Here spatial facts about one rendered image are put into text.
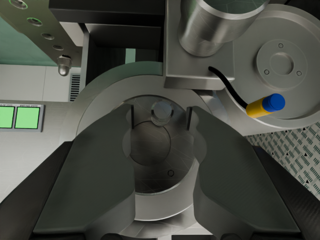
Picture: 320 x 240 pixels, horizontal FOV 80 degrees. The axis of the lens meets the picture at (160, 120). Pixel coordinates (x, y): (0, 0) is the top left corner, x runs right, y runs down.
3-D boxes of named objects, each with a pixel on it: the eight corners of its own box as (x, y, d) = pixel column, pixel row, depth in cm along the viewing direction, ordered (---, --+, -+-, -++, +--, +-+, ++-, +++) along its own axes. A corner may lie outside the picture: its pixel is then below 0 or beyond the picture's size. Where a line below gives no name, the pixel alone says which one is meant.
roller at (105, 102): (216, 74, 16) (225, 218, 15) (175, 119, 42) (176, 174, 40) (77, 73, 16) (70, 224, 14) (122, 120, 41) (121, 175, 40)
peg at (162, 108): (178, 111, 12) (160, 125, 12) (173, 118, 15) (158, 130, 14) (164, 94, 12) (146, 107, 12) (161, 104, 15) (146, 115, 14)
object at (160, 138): (78, 170, 14) (124, 78, 15) (87, 167, 16) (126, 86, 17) (175, 213, 14) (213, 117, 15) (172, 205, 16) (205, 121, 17)
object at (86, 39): (98, -82, 20) (84, 93, 17) (126, 43, 43) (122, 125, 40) (94, -82, 20) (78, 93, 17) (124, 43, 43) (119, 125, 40)
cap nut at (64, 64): (69, 56, 48) (67, 74, 48) (75, 63, 52) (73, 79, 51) (54, 55, 48) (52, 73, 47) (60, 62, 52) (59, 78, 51)
